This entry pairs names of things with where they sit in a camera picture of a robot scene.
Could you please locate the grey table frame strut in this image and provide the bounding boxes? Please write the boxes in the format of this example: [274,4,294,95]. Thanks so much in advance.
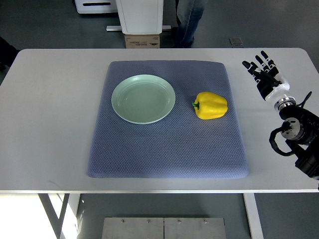
[38,193,69,239]

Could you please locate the blue textured mat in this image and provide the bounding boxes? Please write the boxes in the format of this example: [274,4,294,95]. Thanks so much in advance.
[87,60,249,179]

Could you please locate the person legs in jeans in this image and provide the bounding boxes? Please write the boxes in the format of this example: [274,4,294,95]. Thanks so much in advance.
[173,0,208,48]

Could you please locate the grey floor outlet plate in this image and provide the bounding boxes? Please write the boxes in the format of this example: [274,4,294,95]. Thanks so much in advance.
[229,37,244,47]

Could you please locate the white appliance with slot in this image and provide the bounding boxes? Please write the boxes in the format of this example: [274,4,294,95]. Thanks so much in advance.
[74,0,117,14]

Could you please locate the yellow bell pepper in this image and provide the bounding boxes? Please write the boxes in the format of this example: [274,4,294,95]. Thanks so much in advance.
[192,92,228,120]

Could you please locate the white table leg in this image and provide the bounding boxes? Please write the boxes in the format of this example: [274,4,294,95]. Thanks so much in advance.
[243,193,264,239]

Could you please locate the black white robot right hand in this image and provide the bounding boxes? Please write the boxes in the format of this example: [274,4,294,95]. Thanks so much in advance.
[242,51,290,101]

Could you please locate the white cabinet on stand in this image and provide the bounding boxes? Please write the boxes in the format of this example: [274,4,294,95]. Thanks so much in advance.
[106,0,171,35]

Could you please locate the light green plate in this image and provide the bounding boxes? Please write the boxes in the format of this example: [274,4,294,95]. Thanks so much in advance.
[111,74,176,124]

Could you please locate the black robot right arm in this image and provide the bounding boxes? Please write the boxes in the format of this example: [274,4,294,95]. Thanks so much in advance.
[269,92,319,180]

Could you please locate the dark object at left edge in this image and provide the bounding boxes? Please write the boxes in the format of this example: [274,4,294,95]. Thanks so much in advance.
[0,37,20,71]

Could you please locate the grey metal base plate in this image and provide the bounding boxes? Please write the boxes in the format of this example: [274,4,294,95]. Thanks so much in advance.
[102,217,226,239]

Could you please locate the cardboard box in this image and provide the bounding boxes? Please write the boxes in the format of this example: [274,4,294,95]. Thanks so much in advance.
[125,34,160,49]

